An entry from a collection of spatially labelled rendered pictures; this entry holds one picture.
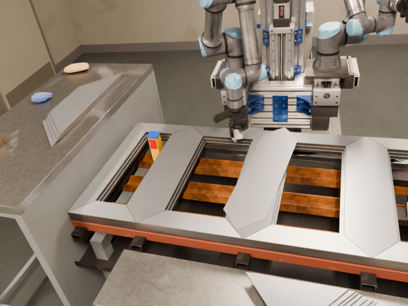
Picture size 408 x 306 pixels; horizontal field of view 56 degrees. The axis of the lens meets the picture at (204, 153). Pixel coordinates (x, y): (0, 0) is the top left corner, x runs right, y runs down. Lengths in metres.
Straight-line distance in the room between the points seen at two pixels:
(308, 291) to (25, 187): 1.13
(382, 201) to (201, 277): 0.77
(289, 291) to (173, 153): 0.90
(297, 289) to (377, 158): 0.76
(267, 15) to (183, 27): 3.32
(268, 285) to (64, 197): 0.95
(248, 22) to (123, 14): 4.05
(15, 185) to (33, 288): 1.17
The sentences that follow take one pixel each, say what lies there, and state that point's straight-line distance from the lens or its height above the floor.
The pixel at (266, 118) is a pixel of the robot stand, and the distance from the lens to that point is 2.38.
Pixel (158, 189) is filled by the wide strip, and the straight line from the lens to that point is 1.75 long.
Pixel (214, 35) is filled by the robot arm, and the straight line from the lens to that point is 2.08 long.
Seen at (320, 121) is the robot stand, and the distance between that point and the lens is 2.26.
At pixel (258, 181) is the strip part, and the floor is 0.86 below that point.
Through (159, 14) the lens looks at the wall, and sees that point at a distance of 5.61.
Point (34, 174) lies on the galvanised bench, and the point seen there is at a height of 1.05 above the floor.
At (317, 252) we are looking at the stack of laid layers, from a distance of 1.48.
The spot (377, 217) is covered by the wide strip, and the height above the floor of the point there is 0.86.
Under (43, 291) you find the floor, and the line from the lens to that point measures 2.74.
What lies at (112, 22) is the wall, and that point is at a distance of 5.92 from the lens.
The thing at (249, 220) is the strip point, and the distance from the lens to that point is 1.55.
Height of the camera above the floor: 1.97
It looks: 36 degrees down
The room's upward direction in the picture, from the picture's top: 8 degrees counter-clockwise
